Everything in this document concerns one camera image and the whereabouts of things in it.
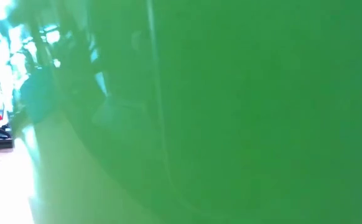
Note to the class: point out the green plastic mini bowl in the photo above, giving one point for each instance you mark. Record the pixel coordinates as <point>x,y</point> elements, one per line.
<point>230,109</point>

